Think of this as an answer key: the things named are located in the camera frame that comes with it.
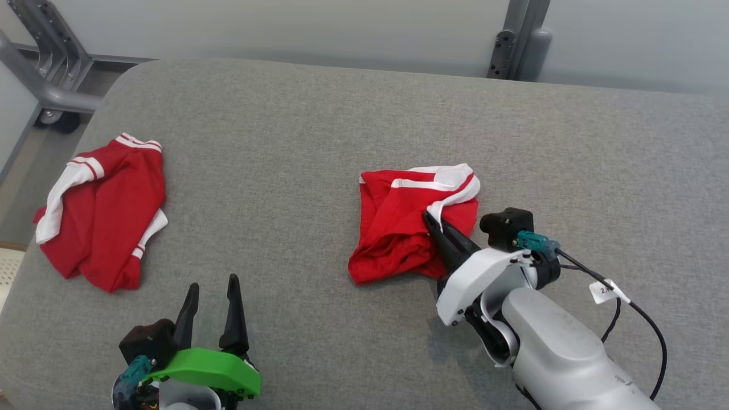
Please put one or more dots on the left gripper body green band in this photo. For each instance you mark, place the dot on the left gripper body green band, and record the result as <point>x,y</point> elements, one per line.
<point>211,370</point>

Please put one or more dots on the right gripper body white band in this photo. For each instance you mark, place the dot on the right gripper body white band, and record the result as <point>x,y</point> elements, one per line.
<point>478,273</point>

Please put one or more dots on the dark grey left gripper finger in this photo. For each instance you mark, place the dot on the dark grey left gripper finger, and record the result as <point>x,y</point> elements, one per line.
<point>185,324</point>
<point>234,324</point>

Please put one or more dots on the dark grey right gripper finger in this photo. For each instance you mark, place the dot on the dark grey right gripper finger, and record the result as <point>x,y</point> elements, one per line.
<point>461,244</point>
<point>444,253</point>

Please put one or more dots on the red garment with white trim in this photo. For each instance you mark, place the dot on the red garment with white trim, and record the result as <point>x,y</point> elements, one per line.
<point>108,216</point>
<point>393,228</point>

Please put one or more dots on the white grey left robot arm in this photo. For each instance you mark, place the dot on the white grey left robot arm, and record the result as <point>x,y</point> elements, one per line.
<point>188,400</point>

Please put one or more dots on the white perforated basket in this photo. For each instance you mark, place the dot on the white perforated basket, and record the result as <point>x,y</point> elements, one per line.
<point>10,270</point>

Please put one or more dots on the black caster wheel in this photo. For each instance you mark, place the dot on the black caster wheel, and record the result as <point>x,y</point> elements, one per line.
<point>60,121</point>

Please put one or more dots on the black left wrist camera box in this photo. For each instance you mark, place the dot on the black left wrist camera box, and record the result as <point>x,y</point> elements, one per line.
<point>148,341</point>

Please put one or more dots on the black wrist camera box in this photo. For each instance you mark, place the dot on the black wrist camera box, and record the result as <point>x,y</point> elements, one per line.
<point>148,341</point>
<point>507,228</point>

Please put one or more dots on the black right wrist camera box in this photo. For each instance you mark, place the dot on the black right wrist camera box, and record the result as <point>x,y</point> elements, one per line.
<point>507,228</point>

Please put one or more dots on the teal right camera connector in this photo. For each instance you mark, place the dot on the teal right camera connector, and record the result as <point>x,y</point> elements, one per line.
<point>538,243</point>

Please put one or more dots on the teal camera connector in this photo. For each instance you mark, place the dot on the teal camera connector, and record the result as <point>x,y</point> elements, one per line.
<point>538,243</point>
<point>134,373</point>

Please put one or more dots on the teal left camera connector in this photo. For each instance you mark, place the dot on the teal left camera connector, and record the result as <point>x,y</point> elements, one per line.
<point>134,373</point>

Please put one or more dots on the grey cylinder at post foot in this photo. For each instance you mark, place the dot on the grey cylinder at post foot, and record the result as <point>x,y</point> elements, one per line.
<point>538,54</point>

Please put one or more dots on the grey metal partition post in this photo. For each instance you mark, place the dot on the grey metal partition post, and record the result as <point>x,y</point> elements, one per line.
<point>515,34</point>

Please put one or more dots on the grey metal cart frame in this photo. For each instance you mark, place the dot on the grey metal cart frame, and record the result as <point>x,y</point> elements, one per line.
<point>57,57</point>

